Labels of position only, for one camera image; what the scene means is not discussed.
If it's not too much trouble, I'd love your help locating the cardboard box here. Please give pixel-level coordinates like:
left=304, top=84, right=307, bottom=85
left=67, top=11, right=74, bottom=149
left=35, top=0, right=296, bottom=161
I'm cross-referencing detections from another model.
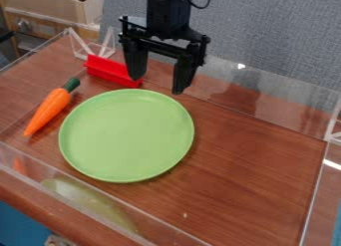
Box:
left=5, top=0, right=105, bottom=24

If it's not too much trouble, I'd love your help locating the green round plate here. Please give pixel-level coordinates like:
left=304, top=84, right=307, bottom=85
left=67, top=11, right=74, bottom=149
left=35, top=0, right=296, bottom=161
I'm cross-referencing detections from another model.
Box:
left=59, top=90, right=194, bottom=183

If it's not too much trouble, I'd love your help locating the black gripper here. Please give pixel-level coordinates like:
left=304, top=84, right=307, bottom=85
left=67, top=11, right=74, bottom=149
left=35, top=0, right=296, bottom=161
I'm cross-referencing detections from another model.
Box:
left=121, top=0, right=211, bottom=95

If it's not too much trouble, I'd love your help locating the orange toy carrot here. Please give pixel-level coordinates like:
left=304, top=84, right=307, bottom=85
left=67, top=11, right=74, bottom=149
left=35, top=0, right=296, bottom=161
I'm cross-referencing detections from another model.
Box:
left=25, top=77, right=81, bottom=136

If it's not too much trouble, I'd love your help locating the black cable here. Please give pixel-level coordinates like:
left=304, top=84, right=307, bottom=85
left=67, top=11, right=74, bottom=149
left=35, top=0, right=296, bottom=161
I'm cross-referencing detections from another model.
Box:
left=184, top=0, right=212, bottom=10

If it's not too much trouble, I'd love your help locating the clear acrylic tray wall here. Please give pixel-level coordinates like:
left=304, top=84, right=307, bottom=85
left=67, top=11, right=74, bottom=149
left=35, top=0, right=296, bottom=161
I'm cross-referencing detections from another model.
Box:
left=0, top=35, right=341, bottom=246

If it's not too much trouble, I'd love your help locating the red plastic block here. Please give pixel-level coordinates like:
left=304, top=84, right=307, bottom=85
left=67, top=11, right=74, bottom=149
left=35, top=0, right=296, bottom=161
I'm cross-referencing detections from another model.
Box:
left=85, top=55, right=144, bottom=89

